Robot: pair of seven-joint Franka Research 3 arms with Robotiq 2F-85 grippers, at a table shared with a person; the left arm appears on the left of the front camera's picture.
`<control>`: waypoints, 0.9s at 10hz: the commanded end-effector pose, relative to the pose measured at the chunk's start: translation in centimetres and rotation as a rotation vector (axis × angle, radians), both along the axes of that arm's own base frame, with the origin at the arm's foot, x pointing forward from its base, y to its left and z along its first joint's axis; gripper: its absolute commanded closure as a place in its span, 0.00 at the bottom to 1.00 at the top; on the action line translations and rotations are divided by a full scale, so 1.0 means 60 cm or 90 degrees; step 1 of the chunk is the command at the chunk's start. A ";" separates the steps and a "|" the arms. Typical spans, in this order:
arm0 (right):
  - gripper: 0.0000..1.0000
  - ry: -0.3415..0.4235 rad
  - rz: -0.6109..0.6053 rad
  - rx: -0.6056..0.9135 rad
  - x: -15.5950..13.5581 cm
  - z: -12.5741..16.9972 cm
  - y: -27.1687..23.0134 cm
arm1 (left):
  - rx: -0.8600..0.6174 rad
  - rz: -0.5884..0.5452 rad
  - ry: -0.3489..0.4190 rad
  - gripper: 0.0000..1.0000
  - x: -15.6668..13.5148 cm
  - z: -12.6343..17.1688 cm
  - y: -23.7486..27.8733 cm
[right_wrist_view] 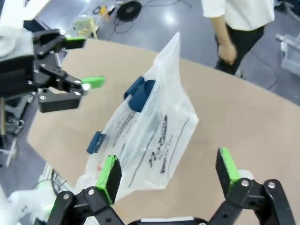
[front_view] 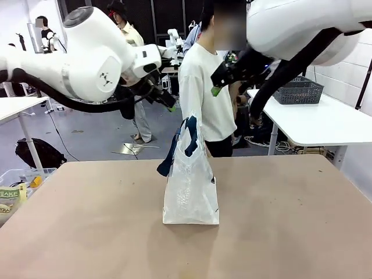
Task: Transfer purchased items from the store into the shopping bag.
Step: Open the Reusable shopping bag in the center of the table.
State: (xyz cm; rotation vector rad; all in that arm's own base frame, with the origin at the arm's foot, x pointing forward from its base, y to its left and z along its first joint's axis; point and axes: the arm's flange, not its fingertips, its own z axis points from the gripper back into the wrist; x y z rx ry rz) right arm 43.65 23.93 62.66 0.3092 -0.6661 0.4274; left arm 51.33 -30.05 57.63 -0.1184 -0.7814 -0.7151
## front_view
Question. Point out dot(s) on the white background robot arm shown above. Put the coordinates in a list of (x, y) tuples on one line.
[(173, 37)]

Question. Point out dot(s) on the flat metal plate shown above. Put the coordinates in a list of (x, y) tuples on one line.
[(133, 148)]

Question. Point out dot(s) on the person in beige shirt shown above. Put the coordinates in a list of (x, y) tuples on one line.
[(133, 35)]

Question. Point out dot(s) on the person in white sweatshirt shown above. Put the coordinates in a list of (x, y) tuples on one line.
[(200, 87)]

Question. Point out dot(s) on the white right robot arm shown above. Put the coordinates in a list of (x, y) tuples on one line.
[(290, 26)]

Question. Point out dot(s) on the white translucent shopping bag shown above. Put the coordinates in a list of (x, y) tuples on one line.
[(189, 189)]

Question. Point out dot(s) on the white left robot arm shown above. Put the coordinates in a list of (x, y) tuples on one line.
[(87, 58)]

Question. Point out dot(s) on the clear plastic storage bin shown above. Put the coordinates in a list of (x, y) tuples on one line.
[(17, 175)]

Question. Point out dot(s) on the person in blue shirt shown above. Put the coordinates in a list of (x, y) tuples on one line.
[(191, 40)]

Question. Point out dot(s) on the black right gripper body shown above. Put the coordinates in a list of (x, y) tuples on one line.
[(247, 71)]

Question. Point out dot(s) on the black backpack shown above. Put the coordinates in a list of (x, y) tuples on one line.
[(40, 152)]

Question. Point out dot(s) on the small yellow box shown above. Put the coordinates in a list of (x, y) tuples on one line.
[(36, 181)]

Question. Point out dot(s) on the person's right forearm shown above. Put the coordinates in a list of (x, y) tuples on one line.
[(236, 90)]

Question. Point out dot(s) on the green yellow snack package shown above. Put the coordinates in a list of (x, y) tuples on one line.
[(13, 195)]

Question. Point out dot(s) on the dark grey plastic basket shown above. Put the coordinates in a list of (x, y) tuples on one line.
[(299, 91)]

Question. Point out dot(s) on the orange packaged item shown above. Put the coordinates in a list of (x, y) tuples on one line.
[(302, 94)]

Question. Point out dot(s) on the seated person in black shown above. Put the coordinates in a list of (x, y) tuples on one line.
[(46, 35)]

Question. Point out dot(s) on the white table with slanted leg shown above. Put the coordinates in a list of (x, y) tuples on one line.
[(17, 107)]

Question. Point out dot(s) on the white table with white legs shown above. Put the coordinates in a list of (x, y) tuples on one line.
[(316, 122)]

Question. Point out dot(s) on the black stand pole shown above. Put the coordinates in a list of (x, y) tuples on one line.
[(364, 84)]

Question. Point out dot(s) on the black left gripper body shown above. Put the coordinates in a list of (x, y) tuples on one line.
[(152, 91)]

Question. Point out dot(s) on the small background work table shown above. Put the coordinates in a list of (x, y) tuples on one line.
[(171, 69)]

